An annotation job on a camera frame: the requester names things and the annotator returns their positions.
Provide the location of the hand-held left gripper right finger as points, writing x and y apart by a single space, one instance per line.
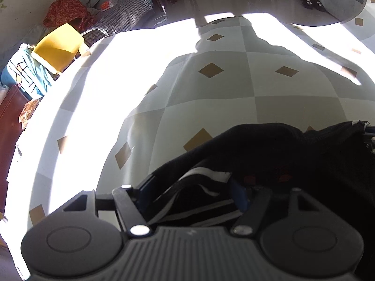
237 194

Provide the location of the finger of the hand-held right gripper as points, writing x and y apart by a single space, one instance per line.
370 143

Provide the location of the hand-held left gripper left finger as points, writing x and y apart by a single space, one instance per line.
143 190

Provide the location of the black striped t-shirt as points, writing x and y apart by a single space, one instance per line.
278 152

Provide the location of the brown patterned cloth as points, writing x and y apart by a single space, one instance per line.
29 111

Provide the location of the brown leather bench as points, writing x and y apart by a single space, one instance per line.
10 137

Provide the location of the black slipper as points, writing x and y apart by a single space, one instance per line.
308 3
320 6

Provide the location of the teal printed cloth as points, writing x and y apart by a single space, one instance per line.
26 73

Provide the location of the yellow plastic chair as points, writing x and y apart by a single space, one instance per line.
58 46

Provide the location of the white power strip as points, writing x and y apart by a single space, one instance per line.
160 21

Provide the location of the houndstooth sofa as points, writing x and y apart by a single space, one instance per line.
123 14

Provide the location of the orange tissue packet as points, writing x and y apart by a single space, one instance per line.
107 5

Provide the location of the red knitted blanket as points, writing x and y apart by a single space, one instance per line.
67 13

